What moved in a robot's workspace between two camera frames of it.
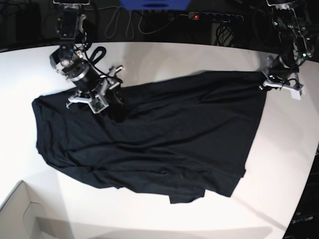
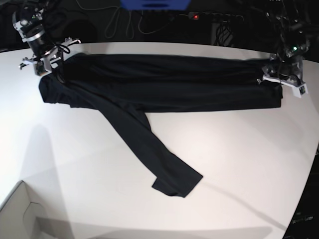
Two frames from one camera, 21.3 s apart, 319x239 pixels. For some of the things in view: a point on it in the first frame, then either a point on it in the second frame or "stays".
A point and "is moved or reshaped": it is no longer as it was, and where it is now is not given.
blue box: x=155 y=5 stays
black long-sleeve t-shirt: x=183 y=138 is moved or reshaped
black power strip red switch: x=217 y=17 stays
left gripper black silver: x=99 y=91 to x=47 y=55
